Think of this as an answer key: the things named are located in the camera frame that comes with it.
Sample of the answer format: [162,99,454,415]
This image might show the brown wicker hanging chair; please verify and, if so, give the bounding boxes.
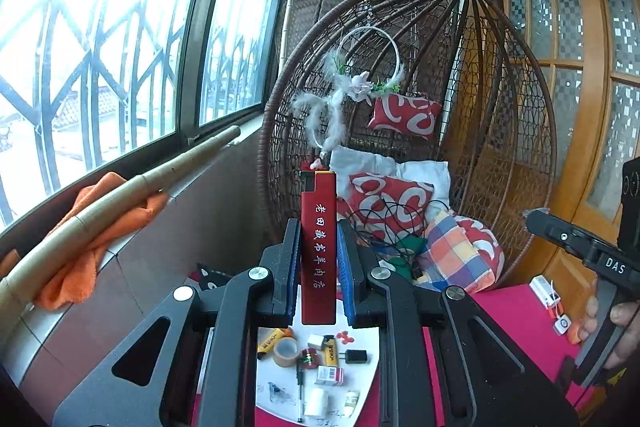
[259,0,559,299]

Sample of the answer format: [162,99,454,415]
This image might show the large red white cushion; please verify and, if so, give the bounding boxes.
[336,171,436,249]

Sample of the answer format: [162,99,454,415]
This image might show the red white patterned cushions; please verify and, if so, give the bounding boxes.
[329,146,451,208]

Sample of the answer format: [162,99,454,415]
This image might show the white roll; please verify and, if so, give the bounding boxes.
[304,387,329,418]

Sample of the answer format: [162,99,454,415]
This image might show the white power bank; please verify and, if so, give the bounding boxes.
[529,275,559,308]

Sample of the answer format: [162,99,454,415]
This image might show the window with metal grille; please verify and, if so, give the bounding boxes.
[0,0,302,234]

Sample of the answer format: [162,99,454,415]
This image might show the wooden door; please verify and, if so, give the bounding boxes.
[469,0,640,290]

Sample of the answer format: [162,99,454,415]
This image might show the yellow glue tube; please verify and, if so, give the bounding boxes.
[257,328,296,361]

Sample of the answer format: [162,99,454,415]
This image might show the bamboo pole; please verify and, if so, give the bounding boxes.
[0,125,242,309]

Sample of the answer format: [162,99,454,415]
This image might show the green cloth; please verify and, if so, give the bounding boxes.
[384,234,427,279]

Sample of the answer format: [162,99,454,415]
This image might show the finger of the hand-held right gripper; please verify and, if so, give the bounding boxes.
[522,208,636,281]

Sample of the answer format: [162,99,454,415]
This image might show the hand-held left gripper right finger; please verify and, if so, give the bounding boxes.
[337,219,581,427]

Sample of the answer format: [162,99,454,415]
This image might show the orange cloth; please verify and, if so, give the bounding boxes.
[32,171,169,311]

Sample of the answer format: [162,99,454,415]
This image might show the pink tablecloth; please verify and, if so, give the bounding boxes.
[187,271,601,427]

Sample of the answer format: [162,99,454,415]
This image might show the black cable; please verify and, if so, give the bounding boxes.
[344,201,452,259]

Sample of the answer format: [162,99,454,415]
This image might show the round red white cushion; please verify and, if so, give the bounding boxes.
[452,216,506,294]

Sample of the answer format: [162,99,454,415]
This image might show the white feather dream catcher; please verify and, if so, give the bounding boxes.
[292,24,404,168]

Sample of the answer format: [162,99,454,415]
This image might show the black cat-face object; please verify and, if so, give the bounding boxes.
[194,262,236,293]

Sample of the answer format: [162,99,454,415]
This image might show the plaid checkered cloth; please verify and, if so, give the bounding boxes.
[414,209,494,294]

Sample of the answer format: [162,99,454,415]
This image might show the person's right hand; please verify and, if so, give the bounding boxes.
[579,295,640,370]

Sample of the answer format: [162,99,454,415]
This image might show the white tray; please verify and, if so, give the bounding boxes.
[200,321,382,427]

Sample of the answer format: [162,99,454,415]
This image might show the long red box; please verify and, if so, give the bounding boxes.
[299,169,337,326]

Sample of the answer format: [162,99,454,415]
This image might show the black pen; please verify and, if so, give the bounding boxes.
[296,366,306,423]

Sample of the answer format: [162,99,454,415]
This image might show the small red white pillow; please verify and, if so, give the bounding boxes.
[367,92,444,142]

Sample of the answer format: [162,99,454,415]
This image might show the brown tape roll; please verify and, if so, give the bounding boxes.
[272,336,301,367]

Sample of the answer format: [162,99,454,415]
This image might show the small white maroon box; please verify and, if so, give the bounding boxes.
[315,365,346,387]

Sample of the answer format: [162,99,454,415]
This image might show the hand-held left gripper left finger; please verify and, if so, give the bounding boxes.
[52,217,304,427]

